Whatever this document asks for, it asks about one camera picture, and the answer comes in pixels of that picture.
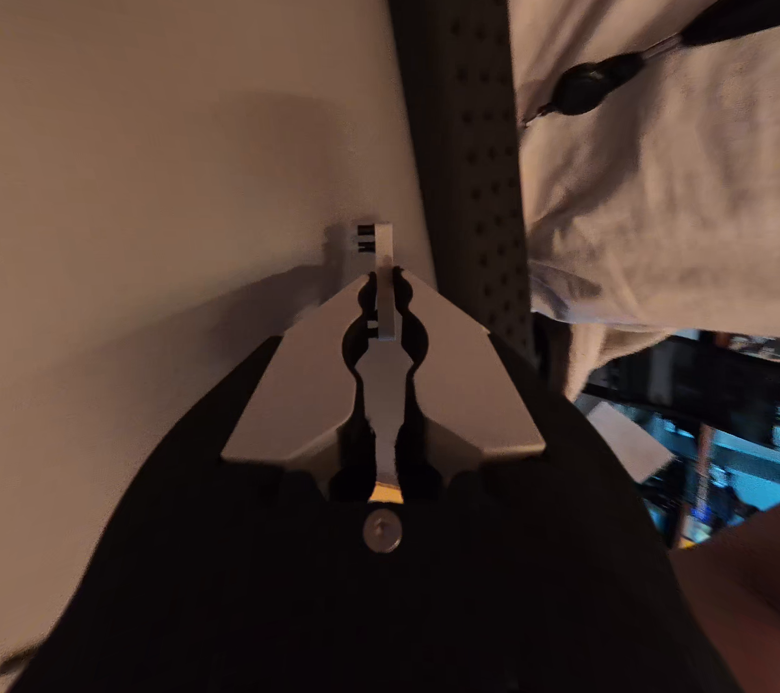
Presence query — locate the black badge reel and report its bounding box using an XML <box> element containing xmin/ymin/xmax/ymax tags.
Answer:
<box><xmin>536</xmin><ymin>0</ymin><xmax>780</xmax><ymax>121</ymax></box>

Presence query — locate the black dimpled armrest pad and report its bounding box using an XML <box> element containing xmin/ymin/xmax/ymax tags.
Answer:
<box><xmin>373</xmin><ymin>0</ymin><xmax>537</xmax><ymax>353</ymax></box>

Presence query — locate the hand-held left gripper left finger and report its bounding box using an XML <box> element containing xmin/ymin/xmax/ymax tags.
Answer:
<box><xmin>219</xmin><ymin>271</ymin><xmax>381</xmax><ymax>502</ymax></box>

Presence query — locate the person's right forearm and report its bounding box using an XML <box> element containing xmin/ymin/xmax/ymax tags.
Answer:
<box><xmin>667</xmin><ymin>513</ymin><xmax>780</xmax><ymax>693</ymax></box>

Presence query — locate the grey desk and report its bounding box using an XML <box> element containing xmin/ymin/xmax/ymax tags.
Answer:
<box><xmin>0</xmin><ymin>0</ymin><xmax>440</xmax><ymax>663</ymax></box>

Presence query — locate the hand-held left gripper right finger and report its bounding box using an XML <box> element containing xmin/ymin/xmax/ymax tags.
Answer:
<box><xmin>390</xmin><ymin>265</ymin><xmax>546</xmax><ymax>502</ymax></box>

